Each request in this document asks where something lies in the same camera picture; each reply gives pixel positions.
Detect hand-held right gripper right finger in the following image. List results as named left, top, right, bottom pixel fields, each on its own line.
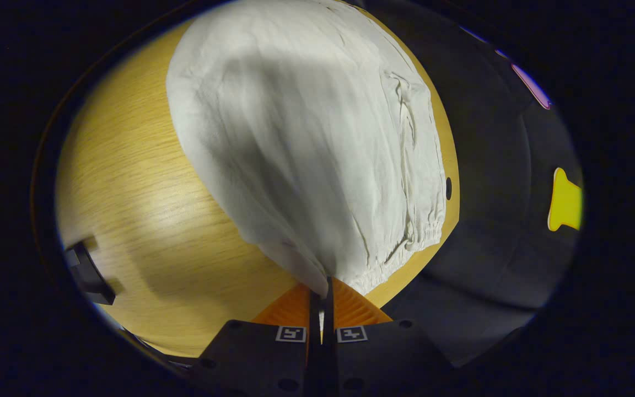
left=322, top=277, right=456, bottom=397

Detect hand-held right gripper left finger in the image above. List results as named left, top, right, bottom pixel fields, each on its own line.
left=191, top=282, right=322, bottom=397

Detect white jeans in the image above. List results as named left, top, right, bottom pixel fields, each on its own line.
left=166, top=0, right=448, bottom=298

